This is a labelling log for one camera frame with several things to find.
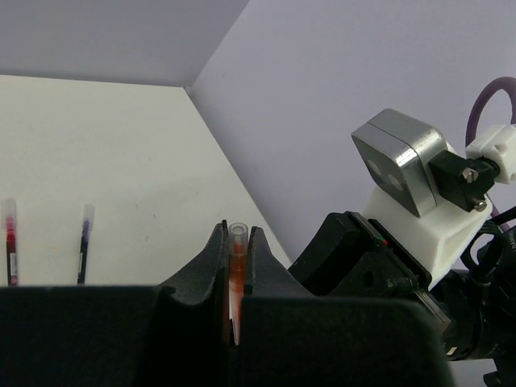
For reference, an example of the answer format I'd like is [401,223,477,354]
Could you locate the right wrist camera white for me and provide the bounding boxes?
[352,109,515,289]

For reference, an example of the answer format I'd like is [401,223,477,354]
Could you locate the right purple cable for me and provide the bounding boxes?
[464,76,516,147]

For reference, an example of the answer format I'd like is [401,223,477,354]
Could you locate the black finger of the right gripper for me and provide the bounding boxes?
[289,211,452,335]

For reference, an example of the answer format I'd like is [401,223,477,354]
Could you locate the orange pen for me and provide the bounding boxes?
[228,223,249,346]

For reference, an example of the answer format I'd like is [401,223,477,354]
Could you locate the red pen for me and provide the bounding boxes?
[1,198,19,286]

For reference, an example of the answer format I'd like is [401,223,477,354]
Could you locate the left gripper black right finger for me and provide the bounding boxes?
[237,227,454,386]

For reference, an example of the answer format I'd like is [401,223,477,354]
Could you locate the purple pen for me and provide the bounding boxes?
[77,204,95,285]

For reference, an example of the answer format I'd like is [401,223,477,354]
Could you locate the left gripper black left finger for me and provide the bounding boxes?
[1,223,230,386]

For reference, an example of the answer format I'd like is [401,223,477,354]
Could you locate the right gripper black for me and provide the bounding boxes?
[435,233,515,361]

